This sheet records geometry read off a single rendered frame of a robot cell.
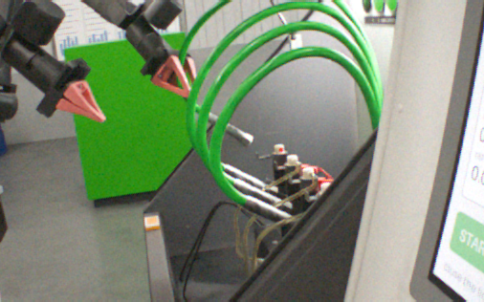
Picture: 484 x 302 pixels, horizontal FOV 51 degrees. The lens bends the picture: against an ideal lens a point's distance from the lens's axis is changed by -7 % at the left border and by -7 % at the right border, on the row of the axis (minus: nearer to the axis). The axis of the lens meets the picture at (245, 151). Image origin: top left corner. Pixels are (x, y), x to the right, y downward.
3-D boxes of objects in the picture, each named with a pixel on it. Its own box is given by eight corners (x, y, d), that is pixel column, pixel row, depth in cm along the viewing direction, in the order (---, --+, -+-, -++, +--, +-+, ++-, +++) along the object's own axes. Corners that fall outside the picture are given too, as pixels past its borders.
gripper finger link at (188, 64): (214, 83, 103) (187, 52, 106) (193, 81, 97) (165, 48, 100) (194, 109, 105) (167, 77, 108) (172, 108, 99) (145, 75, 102)
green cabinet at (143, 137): (191, 165, 519) (175, 31, 487) (204, 192, 437) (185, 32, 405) (95, 181, 502) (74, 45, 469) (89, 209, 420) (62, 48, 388)
